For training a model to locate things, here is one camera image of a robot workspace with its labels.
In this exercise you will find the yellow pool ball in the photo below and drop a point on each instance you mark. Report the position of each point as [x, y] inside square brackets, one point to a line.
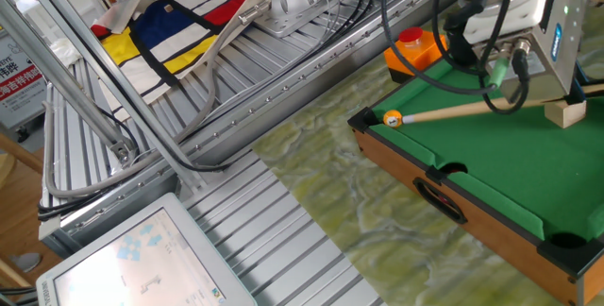
[392, 118]

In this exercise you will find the aluminium frame brace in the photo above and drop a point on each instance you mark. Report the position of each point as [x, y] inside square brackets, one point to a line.
[61, 79]

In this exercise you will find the orange emergency stop button box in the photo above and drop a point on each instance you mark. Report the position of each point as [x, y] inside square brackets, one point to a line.
[420, 56]

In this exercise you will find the mini green pool table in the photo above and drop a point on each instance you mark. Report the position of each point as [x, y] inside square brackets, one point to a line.
[491, 164]

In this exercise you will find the colour block tote bag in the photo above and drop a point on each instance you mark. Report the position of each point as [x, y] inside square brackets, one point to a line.
[160, 22]

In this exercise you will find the white sign red text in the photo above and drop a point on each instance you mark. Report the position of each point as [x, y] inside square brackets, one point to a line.
[19, 84]

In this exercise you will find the wooden pool cue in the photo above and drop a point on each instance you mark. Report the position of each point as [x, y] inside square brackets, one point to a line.
[448, 113]

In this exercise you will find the white teach pendant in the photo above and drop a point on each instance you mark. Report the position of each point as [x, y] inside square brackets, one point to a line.
[141, 259]

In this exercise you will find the light wooden cube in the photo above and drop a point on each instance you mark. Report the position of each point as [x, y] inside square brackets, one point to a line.
[564, 115]

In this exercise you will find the white crumpled cloth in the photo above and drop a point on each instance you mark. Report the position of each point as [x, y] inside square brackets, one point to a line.
[66, 51]

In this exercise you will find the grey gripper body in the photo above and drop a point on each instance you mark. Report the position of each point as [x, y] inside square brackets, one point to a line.
[552, 60]

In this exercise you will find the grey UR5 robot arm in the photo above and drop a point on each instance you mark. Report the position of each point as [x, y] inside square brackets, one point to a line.
[509, 8]

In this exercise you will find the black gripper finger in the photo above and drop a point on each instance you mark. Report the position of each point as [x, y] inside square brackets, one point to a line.
[576, 92]

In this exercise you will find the aluminium frame profile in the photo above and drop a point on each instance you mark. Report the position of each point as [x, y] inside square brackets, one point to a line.
[118, 79]

